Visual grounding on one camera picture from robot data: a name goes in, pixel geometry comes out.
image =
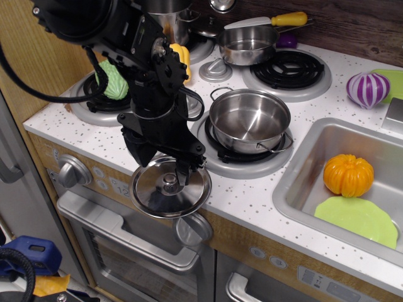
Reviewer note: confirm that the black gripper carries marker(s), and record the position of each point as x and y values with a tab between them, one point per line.
146	133

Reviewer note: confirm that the round steel pot lid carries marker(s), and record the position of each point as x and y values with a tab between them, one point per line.
155	190

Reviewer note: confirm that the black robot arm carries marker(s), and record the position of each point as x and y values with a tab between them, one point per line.
124	33

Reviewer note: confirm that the steel lid behind stockpot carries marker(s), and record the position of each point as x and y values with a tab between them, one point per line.
208	26

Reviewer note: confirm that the front right black burner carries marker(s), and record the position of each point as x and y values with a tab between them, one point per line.
227	163

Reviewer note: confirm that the black burner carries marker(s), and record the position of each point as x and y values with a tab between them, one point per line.
291	75
227	163
101	110

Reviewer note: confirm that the back left black burner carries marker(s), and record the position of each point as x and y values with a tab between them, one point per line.
101	110

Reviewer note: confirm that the right silver oven knob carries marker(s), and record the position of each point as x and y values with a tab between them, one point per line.
191	230

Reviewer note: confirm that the silver oven knob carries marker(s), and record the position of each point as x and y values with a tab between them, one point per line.
73	172
191	230

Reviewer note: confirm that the green toy cabbage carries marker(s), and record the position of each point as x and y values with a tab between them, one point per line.
117	88

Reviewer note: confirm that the left silver oven knob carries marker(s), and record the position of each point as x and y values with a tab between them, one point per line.
73	172

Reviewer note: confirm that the grey centre stove knob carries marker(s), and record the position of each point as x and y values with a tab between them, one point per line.
215	71

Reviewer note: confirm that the yellow toy pepper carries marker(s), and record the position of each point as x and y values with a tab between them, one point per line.
184	57

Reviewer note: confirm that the steel saucepan on back burner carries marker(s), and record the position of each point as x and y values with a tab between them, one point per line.
251	44

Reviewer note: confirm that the silver toy sink basin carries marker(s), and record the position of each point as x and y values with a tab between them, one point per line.
301	188

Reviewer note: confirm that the tall steel stockpot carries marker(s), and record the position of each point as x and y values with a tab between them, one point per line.
174	16

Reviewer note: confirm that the blue clamp tool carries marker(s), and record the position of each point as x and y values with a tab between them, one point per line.
42	253

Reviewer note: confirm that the back right black burner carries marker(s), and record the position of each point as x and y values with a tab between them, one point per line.
291	75

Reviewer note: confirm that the hanging steel utensil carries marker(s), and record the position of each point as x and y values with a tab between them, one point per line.
222	6

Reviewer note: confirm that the purple toy eggplant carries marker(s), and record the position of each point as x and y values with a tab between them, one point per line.
287	40

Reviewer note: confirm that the orange toy pumpkin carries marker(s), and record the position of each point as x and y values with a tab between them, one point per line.
348	176

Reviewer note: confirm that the light green toy plate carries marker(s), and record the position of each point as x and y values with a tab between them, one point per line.
361	217

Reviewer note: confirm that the purple white striped toy onion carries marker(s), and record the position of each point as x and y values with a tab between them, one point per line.
368	89

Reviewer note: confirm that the silver faucet base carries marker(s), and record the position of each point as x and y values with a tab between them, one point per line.
393	118

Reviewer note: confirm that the green cutting board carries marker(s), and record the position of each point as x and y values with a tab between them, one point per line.
395	78

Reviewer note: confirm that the steel pot with loop handles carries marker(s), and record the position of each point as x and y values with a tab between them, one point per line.
249	121

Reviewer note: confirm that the silver oven door handle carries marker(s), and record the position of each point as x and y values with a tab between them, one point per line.
110	225

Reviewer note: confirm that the silver dishwasher door handle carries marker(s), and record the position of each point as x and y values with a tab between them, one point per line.
236	289

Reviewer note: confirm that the yellow handled toy knife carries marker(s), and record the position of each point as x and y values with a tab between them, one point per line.
289	19

